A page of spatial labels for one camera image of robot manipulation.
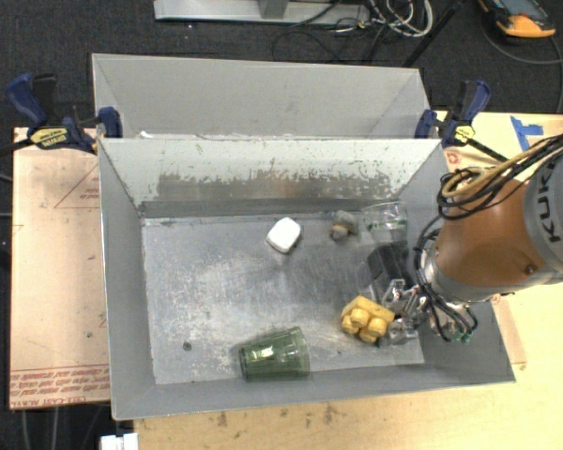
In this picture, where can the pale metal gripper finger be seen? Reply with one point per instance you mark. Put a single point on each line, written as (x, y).
(398, 334)
(395, 294)

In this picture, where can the white rounded block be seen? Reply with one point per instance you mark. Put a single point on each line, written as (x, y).
(284, 235)

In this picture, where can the clear glass cup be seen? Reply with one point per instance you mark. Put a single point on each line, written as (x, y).
(385, 220)

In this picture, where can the yellow toy block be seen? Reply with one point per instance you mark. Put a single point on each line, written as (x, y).
(363, 317)

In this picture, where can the grey metal bin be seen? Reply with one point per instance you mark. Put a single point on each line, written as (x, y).
(225, 289)

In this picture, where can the dark green cup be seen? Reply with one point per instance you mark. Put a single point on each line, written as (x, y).
(274, 354)

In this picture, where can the black rectangular block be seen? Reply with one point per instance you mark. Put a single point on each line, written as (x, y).
(387, 261)

